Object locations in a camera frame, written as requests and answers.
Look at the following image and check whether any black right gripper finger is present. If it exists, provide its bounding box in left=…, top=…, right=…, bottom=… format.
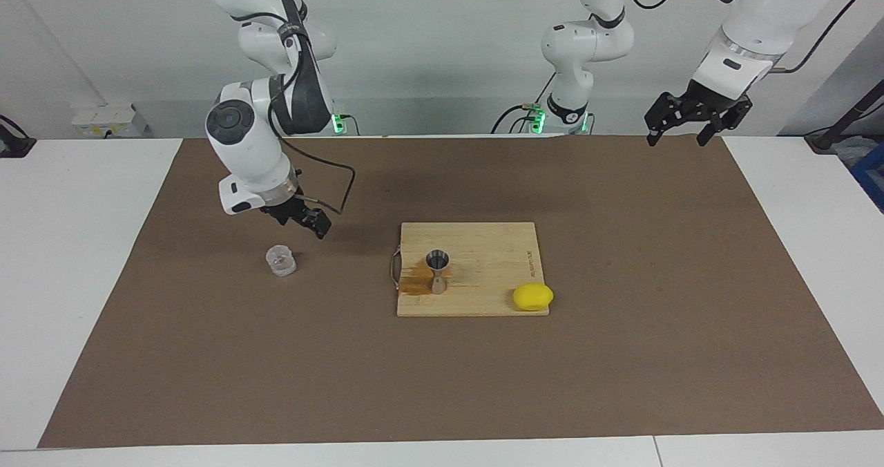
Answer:
left=296, top=209, right=333, bottom=240

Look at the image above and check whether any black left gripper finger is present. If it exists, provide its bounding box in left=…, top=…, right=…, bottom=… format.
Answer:
left=644, top=92, right=685, bottom=146
left=697, top=98, right=753, bottom=147

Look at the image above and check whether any small clear glass cup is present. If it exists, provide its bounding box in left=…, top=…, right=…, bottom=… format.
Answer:
left=267, top=245, right=298, bottom=277

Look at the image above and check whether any steel cocktail jigger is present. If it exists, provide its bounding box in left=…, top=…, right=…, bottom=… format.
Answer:
left=425, top=249, right=451, bottom=295

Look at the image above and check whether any black stand with pole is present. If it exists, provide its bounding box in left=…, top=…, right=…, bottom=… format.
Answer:
left=805, top=80, right=884, bottom=153

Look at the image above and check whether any wooden cutting board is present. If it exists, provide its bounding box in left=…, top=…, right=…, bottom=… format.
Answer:
left=390, top=222, right=551, bottom=318

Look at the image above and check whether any brown paper table mat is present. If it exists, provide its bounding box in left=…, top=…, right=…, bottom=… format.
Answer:
left=38, top=135, right=884, bottom=449

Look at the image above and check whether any yellow lemon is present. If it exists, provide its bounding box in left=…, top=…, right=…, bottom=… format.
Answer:
left=512, top=283, right=555, bottom=312

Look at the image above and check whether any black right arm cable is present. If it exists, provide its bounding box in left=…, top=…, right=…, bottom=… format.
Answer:
left=231, top=11, right=356, bottom=216

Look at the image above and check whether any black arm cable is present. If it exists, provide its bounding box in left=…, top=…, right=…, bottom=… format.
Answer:
left=231, top=11, right=356, bottom=216
left=618, top=0, right=874, bottom=75

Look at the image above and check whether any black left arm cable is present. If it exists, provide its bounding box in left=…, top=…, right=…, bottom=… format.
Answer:
left=618, top=0, right=874, bottom=75

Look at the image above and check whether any black base power cable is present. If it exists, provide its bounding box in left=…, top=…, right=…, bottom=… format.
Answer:
left=490, top=73, right=557, bottom=135

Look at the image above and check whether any white wall power socket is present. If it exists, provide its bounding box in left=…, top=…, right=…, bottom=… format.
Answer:
left=71, top=104, right=149, bottom=138

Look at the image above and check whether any black clamp mount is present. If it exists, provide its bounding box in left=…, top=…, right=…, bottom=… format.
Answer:
left=0, top=115, right=37, bottom=158

